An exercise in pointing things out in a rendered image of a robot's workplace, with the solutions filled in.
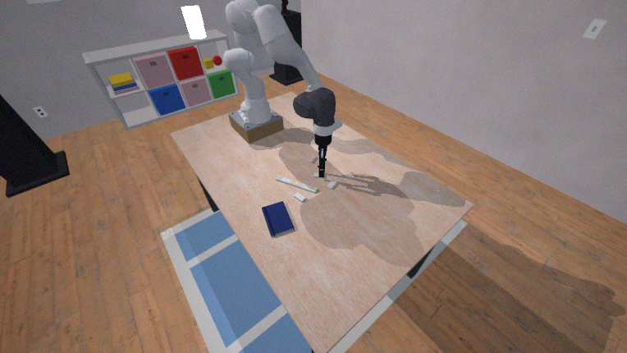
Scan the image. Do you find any dark blue notebook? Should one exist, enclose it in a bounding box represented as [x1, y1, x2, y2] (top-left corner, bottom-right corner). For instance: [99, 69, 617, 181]
[262, 201, 295, 237]

